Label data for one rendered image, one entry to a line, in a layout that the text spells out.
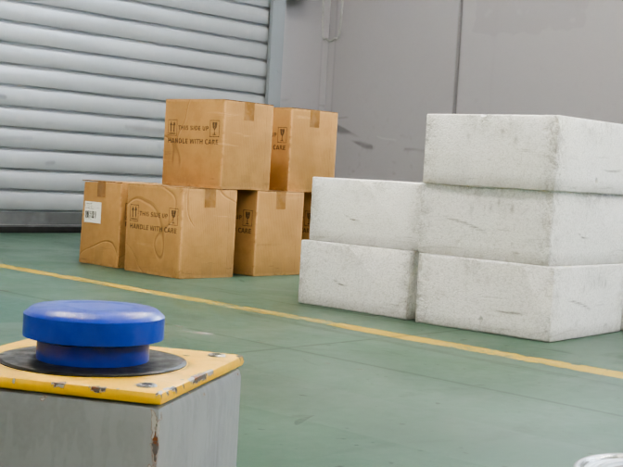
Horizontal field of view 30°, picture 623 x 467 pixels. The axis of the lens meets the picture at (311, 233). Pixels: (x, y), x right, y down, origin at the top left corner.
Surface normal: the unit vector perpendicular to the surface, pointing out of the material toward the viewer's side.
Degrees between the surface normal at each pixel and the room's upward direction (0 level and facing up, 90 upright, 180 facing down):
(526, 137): 90
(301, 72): 90
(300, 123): 90
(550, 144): 90
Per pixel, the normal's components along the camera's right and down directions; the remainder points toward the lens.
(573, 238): 0.74, 0.07
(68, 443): -0.25, 0.04
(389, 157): -0.68, 0.00
